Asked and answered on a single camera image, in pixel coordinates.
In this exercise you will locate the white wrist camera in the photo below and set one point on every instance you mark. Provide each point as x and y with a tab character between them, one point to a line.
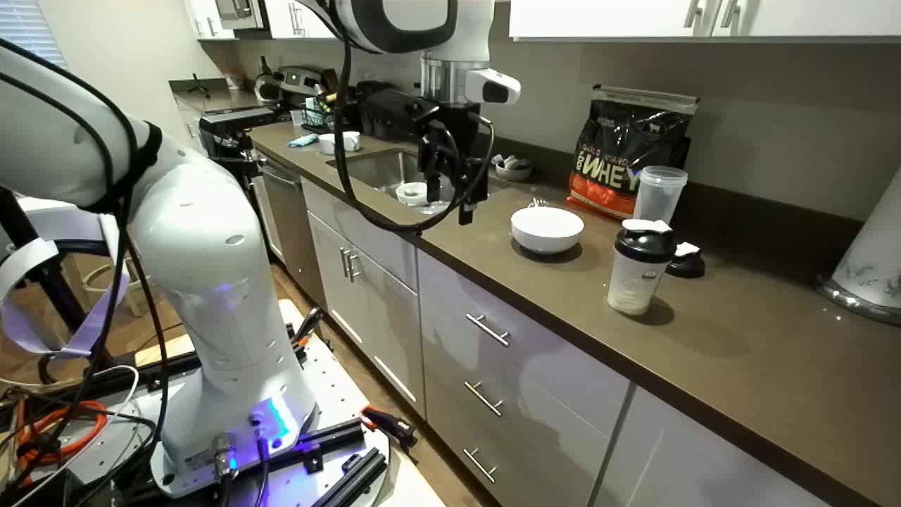
494	86

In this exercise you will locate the perforated white robot cart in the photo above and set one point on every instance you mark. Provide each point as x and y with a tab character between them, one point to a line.
346	385

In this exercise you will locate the small shiny metal object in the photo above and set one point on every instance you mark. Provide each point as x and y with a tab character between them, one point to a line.
512	169

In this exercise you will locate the black red whey protein bag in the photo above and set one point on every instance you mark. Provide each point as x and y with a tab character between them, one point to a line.
608	142

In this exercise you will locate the window blind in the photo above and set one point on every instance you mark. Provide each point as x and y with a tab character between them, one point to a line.
28	30

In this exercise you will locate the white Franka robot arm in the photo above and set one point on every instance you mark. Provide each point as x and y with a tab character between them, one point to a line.
214	272

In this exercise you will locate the white curved plastic frame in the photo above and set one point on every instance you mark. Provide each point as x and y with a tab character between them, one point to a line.
56	221

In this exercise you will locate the black tripod leg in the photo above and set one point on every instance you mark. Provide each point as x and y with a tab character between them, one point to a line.
45	272

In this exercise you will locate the silver black coffee machine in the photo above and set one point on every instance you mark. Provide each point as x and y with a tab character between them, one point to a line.
297	86

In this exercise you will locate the small white cup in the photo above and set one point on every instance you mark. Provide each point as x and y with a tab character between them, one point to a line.
349	142
327	144

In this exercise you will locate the translucent lidless shaker cup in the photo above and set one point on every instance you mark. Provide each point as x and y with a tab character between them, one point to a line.
659	197

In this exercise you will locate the shaker cup with black lid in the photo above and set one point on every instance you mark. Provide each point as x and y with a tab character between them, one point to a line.
636	282

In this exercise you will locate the black shaker lid white cap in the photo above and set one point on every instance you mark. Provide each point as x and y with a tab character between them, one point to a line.
688	264

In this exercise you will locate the white base cabinets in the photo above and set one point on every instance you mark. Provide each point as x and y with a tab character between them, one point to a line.
525	376

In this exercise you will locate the white container in sink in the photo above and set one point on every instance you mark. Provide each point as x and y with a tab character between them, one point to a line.
413	195

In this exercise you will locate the metal paper towel holder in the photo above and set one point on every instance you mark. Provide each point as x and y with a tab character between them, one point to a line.
848	300

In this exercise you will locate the stainless dishwasher front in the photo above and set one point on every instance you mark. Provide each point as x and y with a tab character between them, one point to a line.
290	225

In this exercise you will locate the stainless steel sink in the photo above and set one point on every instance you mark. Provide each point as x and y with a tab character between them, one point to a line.
376	169

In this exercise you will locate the white bowl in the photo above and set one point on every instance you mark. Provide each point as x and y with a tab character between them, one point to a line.
546	230

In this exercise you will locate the black clamp bar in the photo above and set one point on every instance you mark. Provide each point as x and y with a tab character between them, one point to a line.
352	476
325	440

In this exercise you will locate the blue sponge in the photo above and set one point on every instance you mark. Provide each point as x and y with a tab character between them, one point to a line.
303	142

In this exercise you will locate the black orange clamp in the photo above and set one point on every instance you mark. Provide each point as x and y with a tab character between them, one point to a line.
307	328

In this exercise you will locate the black countertop appliance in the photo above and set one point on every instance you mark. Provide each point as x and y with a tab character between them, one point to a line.
383	114

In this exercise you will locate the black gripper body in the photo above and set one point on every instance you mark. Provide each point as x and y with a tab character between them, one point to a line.
451	142

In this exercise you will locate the black stove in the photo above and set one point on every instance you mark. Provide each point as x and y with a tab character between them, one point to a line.
235	131

